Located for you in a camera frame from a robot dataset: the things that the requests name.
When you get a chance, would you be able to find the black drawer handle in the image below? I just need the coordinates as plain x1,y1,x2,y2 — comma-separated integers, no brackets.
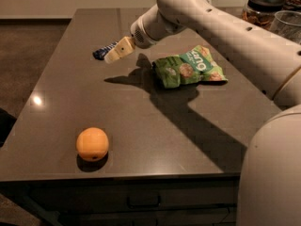
126,195,161,209

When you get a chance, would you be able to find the green snack bag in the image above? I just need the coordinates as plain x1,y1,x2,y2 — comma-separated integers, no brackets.
152,45,228,89

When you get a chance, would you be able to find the clear plastic cup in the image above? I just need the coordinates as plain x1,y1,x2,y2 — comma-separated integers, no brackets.
270,10,301,44

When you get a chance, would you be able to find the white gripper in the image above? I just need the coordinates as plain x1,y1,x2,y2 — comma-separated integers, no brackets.
104,17,156,64

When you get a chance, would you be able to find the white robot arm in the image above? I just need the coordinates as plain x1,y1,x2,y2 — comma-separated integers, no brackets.
104,0,301,226

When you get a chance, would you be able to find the glass jar with black lid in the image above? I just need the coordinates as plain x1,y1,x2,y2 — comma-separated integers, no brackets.
242,0,285,30

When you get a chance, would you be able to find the blue rxbar blueberry bar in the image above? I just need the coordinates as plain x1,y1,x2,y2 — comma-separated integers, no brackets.
92,41,117,60

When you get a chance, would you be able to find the dark cabinet drawer front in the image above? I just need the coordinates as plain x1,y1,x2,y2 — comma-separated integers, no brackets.
30,181,238,213

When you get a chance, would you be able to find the orange fruit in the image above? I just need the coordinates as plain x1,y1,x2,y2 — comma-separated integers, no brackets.
76,127,109,162

